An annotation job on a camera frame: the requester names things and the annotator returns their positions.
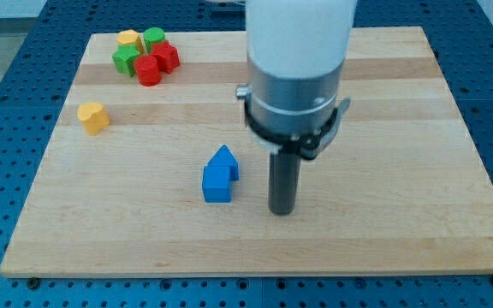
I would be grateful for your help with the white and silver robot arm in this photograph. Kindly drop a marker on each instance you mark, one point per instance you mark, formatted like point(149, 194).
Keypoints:
point(295, 54)

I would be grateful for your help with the blue triangle block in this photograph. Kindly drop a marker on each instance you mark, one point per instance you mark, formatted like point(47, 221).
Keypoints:
point(225, 157)

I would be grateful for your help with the blue cube block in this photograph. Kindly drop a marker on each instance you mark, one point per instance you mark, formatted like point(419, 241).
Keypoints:
point(216, 184)

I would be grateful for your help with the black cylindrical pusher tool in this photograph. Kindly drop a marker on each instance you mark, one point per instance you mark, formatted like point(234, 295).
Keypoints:
point(283, 182)

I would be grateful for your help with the wooden board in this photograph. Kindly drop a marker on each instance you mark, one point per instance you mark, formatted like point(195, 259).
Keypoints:
point(401, 190)

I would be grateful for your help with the red star block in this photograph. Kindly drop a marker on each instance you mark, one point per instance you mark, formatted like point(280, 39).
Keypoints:
point(167, 56)

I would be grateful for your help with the red cylinder block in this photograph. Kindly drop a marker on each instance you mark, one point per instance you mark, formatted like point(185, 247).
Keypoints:
point(147, 70)

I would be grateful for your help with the green cylinder block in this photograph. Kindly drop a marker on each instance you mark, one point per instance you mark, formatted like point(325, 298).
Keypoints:
point(153, 35)

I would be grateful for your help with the green star block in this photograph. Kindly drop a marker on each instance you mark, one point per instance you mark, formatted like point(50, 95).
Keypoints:
point(123, 59)

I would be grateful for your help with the yellow heart block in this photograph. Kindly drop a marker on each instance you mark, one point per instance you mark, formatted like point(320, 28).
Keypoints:
point(93, 117)

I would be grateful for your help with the yellow hexagon block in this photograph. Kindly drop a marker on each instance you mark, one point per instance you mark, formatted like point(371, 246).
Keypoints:
point(130, 37)

